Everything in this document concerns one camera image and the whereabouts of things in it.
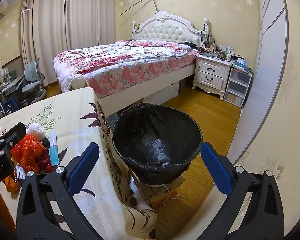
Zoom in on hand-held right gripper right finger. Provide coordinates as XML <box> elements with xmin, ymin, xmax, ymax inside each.
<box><xmin>201</xmin><ymin>142</ymin><xmax>285</xmax><ymax>240</ymax></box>

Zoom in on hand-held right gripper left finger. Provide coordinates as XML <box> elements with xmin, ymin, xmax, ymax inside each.
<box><xmin>16</xmin><ymin>142</ymin><xmax>108</xmax><ymax>240</ymax></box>

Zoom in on orange plastic wrapper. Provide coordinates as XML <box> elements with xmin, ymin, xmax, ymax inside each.
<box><xmin>2</xmin><ymin>175</ymin><xmax>19</xmax><ymax>192</ymax></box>

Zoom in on orange foam net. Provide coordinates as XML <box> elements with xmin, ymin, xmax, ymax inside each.
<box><xmin>10</xmin><ymin>134</ymin><xmax>44</xmax><ymax>174</ymax></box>

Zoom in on white paper ball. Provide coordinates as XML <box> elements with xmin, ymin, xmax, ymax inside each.
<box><xmin>26</xmin><ymin>123</ymin><xmax>45</xmax><ymax>140</ymax></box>

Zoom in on blue and white tube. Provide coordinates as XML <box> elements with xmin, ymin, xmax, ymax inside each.
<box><xmin>49</xmin><ymin>132</ymin><xmax>60</xmax><ymax>166</ymax></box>

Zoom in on black lined waste bin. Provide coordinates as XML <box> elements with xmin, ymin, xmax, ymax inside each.
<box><xmin>112</xmin><ymin>102</ymin><xmax>203</xmax><ymax>184</ymax></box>

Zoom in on blue plastic crate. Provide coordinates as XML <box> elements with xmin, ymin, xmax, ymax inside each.
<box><xmin>4</xmin><ymin>100</ymin><xmax>19</xmax><ymax>115</ymax></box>

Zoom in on orange cloth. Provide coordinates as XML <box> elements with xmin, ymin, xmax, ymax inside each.
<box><xmin>0</xmin><ymin>192</ymin><xmax>15</xmax><ymax>230</ymax></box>

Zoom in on grey study desk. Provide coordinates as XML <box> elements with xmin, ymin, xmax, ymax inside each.
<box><xmin>0</xmin><ymin>76</ymin><xmax>24</xmax><ymax>98</ymax></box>

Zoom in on light blue desk chair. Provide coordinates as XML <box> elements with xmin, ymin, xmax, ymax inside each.
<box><xmin>21</xmin><ymin>58</ymin><xmax>47</xmax><ymax>105</ymax></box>

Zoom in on flat orange box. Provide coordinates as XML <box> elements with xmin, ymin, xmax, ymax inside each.
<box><xmin>150</xmin><ymin>190</ymin><xmax>178</xmax><ymax>208</ymax></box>

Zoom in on clear plastic drawer unit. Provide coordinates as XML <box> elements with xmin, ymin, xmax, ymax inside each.
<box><xmin>224</xmin><ymin>66</ymin><xmax>252</xmax><ymax>108</ymax></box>

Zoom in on white storage box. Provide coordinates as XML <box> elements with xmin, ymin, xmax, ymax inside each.
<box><xmin>143</xmin><ymin>82</ymin><xmax>179</xmax><ymax>105</ymax></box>

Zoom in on white two-drawer nightstand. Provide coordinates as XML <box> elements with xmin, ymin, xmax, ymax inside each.
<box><xmin>192</xmin><ymin>55</ymin><xmax>232</xmax><ymax>100</ymax></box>

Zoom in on grey sliding wardrobe door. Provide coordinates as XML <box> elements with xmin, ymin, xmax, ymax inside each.
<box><xmin>226</xmin><ymin>0</ymin><xmax>289</xmax><ymax>164</ymax></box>

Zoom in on pink floral blanket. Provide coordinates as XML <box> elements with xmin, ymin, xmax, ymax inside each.
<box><xmin>53</xmin><ymin>40</ymin><xmax>200</xmax><ymax>99</ymax></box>

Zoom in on pile of nightstand clutter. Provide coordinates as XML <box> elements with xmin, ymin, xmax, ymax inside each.
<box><xmin>199</xmin><ymin>42</ymin><xmax>240</xmax><ymax>62</ymax></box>

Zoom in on beige curtains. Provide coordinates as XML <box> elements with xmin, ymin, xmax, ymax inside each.
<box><xmin>20</xmin><ymin>0</ymin><xmax>115</xmax><ymax>85</ymax></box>

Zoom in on white upholstered bed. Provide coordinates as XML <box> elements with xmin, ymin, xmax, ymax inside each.
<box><xmin>54</xmin><ymin>11</ymin><xmax>210</xmax><ymax>118</ymax></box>

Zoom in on thin bent metal pole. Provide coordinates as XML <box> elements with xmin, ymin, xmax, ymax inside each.
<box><xmin>118</xmin><ymin>0</ymin><xmax>160</xmax><ymax>18</ymax></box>

